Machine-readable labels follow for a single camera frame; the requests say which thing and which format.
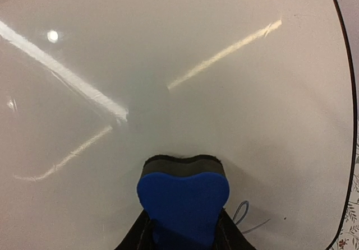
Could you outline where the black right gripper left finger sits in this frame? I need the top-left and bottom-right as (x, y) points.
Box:
(115, 210), (154, 250)

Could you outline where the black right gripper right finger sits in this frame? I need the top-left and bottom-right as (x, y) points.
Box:
(212, 209), (256, 250)

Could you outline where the blue whiteboard eraser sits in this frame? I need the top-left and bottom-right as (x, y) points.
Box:
(136, 155), (229, 249)

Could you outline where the white whiteboard black frame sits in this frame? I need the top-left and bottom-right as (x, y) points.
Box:
(1, 0), (357, 249)

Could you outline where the floral patterned table mat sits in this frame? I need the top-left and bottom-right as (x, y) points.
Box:
(330, 139), (359, 250)

